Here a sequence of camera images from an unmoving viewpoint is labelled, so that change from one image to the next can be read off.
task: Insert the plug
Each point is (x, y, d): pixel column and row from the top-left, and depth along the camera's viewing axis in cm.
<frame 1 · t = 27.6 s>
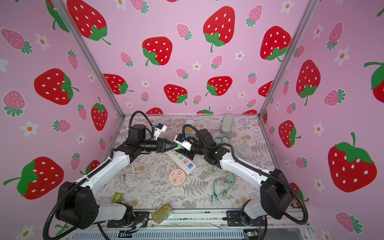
left hand: (175, 147, 73), fingers open
right hand: (177, 145, 76), fingers open
pale green glasses case: (227, 123, 116), point 2 cm above the table
yellow labelled food can: (190, 122, 111), point 7 cm above the table
white multicolour power strip: (187, 164, 92), point 3 cm above the table
round pink power socket: (177, 177, 88), point 3 cm above the table
green snack packet: (117, 197, 81), point 2 cm above the table

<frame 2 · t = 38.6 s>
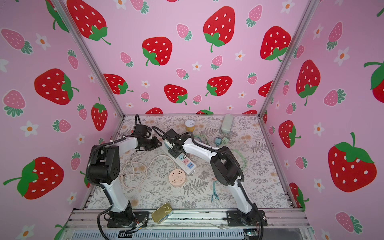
left hand: (160, 143, 100), fingers open
right hand: (174, 149, 93), fingers open
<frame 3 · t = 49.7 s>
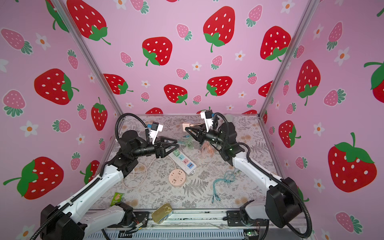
left hand: (176, 145, 65), fingers open
right hand: (186, 127, 68), fingers open
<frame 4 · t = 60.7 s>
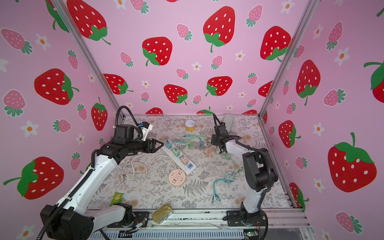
left hand: (159, 142, 76), fingers open
right hand: (216, 138, 98), fingers open
pink charger plug: (184, 160, 90), point 7 cm above the table
